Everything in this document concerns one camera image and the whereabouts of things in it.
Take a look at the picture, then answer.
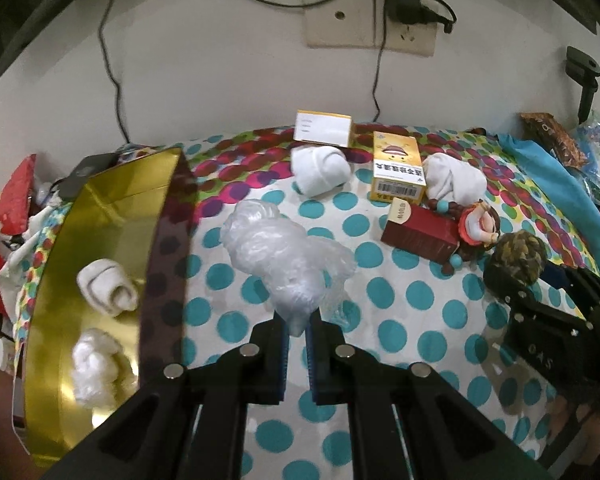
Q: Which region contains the yellow medicine box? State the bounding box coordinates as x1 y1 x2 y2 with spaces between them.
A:
370 131 427 205

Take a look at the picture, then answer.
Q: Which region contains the black power cable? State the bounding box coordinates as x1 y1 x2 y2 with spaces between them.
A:
97 0 131 146

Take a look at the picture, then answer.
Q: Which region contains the white plastic jar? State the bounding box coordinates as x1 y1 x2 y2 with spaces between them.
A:
0 337 16 376

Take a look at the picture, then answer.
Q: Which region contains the red cigarette box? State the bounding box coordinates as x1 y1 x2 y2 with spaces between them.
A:
380 197 460 264

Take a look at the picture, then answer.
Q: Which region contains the clear plastic bag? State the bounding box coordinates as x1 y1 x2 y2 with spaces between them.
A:
220 200 358 337

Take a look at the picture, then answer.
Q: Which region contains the gold metal tray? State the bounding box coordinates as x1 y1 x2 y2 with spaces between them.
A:
22 148 196 467

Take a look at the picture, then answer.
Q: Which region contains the polka dot tablecloth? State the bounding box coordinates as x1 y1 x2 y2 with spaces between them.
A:
26 128 596 479

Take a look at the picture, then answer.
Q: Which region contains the white cloth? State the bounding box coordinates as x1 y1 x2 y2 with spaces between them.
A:
0 193 62 322

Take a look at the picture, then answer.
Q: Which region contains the red-haired doll figurine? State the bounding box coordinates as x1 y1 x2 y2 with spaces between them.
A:
427 196 502 276

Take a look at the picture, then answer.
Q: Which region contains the black set-top box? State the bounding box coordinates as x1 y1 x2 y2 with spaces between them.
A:
58 153 119 202

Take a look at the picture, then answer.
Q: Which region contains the white rolled sock pair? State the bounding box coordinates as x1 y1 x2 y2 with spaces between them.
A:
290 145 351 197

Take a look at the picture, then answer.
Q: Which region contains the white and yellow box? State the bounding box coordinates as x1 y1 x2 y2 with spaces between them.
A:
294 110 353 148

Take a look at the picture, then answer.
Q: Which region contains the blue cloth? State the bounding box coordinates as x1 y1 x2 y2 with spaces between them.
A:
496 133 600 270

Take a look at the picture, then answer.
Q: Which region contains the wall socket plate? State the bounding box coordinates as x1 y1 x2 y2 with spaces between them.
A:
303 0 440 58

